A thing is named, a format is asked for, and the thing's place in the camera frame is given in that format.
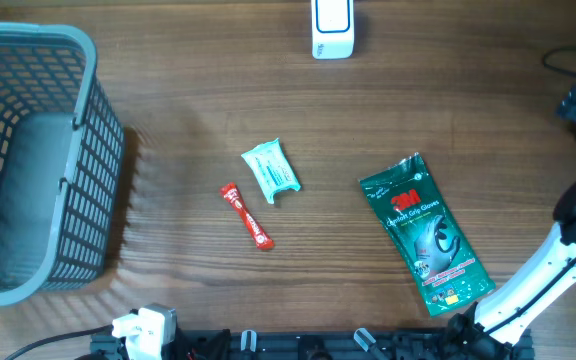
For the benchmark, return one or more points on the white barcode scanner box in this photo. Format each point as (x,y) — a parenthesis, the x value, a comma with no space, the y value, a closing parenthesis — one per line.
(332,24)

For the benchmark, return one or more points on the green 3M gloves packet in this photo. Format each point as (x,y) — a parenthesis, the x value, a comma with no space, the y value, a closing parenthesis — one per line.
(410,207)

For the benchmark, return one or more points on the grey plastic mesh basket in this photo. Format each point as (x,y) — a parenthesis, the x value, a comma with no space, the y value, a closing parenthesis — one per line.
(61,151)

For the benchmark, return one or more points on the red Nescafe coffee stick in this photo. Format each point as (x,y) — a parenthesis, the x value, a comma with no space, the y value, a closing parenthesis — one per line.
(232,195)

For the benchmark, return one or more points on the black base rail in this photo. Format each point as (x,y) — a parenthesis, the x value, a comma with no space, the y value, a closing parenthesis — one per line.
(402,344)

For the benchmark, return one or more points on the mint green tissue packet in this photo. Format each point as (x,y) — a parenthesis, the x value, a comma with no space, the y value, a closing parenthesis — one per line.
(271,169)

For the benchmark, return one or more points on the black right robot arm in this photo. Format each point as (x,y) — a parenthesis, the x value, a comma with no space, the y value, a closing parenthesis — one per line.
(496,327)

